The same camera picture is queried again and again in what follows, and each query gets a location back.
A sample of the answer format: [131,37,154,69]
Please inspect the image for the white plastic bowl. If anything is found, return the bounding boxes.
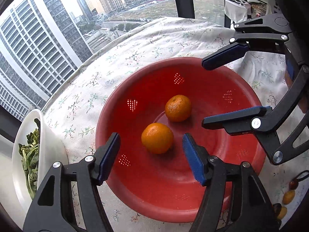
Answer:
[12,109,68,212]

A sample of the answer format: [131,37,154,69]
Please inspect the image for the brown longan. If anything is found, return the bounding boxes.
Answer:
[282,190,295,205]
[277,206,288,220]

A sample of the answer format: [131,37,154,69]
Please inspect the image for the dark purple plum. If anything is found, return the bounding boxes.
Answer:
[273,203,282,217]

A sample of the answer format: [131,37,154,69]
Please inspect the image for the red plastic colander basket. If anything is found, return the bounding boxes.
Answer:
[96,57,266,223]

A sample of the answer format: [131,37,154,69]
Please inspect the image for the orange mandarin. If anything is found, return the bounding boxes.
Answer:
[165,95,192,122]
[141,123,174,154]

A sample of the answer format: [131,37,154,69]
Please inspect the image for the orange mandarin top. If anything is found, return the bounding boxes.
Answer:
[165,95,192,122]

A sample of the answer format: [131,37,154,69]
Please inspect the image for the green leafy vegetables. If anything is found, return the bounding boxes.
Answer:
[18,118,40,200]

